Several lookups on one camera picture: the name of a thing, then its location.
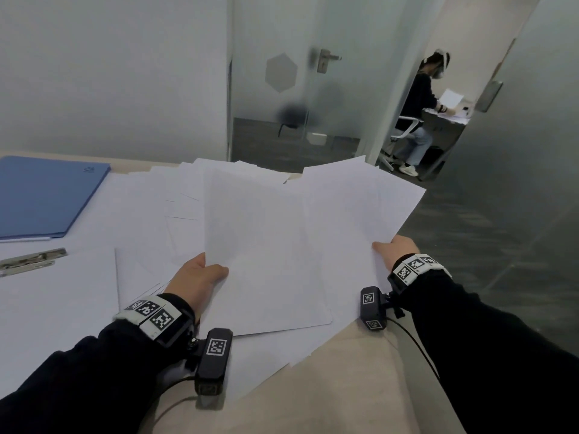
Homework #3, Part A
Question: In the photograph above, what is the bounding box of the person's left hand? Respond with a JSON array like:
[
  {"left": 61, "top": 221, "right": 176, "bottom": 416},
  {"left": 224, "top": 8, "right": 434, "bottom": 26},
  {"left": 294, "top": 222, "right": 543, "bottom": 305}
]
[{"left": 163, "top": 253, "right": 229, "bottom": 321}]

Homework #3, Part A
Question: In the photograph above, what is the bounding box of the person's right hand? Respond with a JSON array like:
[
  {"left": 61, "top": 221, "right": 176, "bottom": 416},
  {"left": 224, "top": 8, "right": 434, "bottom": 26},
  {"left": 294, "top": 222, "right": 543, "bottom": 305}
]
[{"left": 372, "top": 234, "right": 420, "bottom": 272}]

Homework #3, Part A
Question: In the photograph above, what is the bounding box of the white paper stack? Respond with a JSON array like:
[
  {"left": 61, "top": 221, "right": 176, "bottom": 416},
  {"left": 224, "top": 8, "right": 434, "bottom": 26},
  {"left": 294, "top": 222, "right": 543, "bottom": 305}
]
[
  {"left": 0, "top": 246, "right": 119, "bottom": 398},
  {"left": 202, "top": 156, "right": 427, "bottom": 366}
]

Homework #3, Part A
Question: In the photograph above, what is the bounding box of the pile of white paper sheets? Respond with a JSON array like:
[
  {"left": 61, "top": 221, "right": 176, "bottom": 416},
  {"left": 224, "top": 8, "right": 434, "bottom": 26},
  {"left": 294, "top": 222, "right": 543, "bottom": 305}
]
[{"left": 68, "top": 157, "right": 362, "bottom": 403}]

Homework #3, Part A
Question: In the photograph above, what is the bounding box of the single metal file clip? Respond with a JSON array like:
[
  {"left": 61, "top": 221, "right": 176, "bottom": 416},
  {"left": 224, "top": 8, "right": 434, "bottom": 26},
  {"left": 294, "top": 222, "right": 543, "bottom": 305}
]
[{"left": 0, "top": 247, "right": 69, "bottom": 278}]

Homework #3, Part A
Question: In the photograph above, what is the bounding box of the blue folder with inner slot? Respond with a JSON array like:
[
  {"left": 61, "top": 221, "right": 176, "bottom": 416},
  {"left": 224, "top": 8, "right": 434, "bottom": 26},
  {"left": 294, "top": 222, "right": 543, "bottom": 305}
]
[{"left": 0, "top": 156, "right": 112, "bottom": 240}]

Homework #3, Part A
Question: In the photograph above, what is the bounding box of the person's right forearm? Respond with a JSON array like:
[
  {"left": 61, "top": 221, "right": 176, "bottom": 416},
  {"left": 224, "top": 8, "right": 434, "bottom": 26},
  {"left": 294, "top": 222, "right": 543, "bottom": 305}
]
[{"left": 397, "top": 271, "right": 579, "bottom": 434}]

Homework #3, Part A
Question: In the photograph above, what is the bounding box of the person's left forearm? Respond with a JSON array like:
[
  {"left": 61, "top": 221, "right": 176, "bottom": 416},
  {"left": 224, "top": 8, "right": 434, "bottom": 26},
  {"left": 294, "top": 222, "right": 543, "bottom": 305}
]
[{"left": 0, "top": 320, "right": 191, "bottom": 434}]

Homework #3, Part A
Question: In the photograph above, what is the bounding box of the white wristband with black markers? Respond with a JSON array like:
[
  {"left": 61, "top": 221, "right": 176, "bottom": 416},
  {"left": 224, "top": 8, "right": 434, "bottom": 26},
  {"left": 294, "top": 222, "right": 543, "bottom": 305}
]
[
  {"left": 388, "top": 253, "right": 452, "bottom": 294},
  {"left": 113, "top": 293, "right": 195, "bottom": 348}
]

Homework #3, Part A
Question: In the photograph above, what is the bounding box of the white office chair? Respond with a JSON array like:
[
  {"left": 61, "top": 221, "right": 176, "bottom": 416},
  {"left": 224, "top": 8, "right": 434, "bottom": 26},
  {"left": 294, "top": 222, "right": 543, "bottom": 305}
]
[{"left": 379, "top": 115, "right": 425, "bottom": 172}]

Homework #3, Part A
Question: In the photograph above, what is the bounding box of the light gray office desk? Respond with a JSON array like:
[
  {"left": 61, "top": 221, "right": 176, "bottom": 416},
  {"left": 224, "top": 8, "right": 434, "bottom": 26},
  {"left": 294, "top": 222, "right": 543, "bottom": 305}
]
[{"left": 420, "top": 101, "right": 473, "bottom": 152}]

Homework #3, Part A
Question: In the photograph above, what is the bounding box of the dark chair behind glass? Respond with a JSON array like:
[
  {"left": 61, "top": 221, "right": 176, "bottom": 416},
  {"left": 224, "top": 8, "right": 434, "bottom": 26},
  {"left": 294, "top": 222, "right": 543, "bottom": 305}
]
[{"left": 277, "top": 103, "right": 308, "bottom": 139}]

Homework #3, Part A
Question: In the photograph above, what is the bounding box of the frosted glass door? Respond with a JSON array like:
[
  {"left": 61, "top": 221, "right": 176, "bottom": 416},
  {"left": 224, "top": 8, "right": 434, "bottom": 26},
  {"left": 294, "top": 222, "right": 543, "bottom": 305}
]
[{"left": 230, "top": 0, "right": 431, "bottom": 172}]

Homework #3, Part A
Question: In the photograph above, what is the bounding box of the gray hexagon sticker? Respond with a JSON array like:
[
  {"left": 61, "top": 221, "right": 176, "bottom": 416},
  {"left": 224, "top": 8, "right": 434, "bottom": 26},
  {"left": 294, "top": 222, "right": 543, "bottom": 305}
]
[{"left": 265, "top": 52, "right": 299, "bottom": 93}]

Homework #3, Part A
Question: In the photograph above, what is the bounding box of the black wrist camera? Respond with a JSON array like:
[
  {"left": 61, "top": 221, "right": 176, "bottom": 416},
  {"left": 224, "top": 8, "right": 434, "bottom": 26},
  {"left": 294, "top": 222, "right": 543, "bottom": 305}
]
[
  {"left": 359, "top": 286, "right": 406, "bottom": 332},
  {"left": 194, "top": 327, "right": 234, "bottom": 397}
]

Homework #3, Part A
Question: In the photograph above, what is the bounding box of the black camera cable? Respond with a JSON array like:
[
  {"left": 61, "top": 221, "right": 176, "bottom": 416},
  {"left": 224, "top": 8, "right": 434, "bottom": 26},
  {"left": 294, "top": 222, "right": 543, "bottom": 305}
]
[
  {"left": 387, "top": 316, "right": 442, "bottom": 380},
  {"left": 149, "top": 379, "right": 200, "bottom": 426}
]

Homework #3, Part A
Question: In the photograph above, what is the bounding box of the white head-mounted camera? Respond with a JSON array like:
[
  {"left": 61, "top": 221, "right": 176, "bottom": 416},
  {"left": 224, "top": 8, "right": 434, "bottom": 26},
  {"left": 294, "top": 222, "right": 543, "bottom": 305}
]
[{"left": 434, "top": 48, "right": 452, "bottom": 80}]

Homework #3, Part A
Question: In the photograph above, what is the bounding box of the silver door handle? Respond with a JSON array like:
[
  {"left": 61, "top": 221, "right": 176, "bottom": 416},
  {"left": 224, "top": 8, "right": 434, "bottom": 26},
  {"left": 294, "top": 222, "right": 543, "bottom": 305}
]
[{"left": 316, "top": 48, "right": 343, "bottom": 75}]

